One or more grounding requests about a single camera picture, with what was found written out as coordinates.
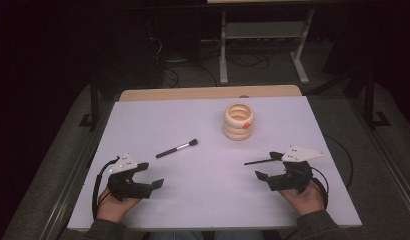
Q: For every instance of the thin black makeup brush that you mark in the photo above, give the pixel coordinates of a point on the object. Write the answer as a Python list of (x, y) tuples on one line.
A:
[(256, 162)]

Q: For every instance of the black stand leg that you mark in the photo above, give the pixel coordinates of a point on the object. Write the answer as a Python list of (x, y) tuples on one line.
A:
[(370, 100), (93, 106)]

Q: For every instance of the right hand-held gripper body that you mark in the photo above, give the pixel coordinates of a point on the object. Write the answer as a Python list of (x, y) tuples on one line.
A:
[(294, 176)]

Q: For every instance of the person's right hand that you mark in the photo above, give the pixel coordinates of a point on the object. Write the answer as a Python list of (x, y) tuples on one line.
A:
[(306, 201)]

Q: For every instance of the person's left hand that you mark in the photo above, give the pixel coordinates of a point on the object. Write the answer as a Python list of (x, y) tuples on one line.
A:
[(113, 208)]

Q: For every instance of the grey metal stand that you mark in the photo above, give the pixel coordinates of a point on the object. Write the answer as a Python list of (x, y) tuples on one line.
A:
[(263, 30)]

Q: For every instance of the white table board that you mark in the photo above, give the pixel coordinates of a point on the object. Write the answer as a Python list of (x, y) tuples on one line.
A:
[(206, 186)]

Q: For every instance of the makeup brush with silver ferrule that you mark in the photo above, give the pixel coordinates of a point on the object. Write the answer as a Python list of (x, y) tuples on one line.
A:
[(176, 149)]

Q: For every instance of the metal floor rail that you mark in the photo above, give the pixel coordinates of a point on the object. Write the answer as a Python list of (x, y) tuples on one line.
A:
[(389, 160)]

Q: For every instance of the cream ribbed brush holder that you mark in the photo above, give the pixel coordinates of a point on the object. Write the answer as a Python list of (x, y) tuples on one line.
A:
[(234, 130)]

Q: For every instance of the wooden table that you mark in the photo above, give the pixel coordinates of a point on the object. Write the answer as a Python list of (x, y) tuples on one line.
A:
[(193, 92)]

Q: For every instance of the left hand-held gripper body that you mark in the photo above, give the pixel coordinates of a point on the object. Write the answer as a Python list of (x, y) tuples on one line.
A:
[(126, 190)]

